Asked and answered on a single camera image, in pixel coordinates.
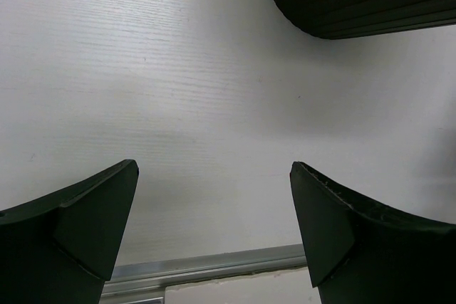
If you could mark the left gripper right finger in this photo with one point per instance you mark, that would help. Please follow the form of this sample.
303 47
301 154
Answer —
359 250

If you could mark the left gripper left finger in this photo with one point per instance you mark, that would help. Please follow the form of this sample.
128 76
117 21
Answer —
62 247

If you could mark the aluminium table rail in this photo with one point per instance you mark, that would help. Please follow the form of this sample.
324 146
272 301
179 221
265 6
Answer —
147 282

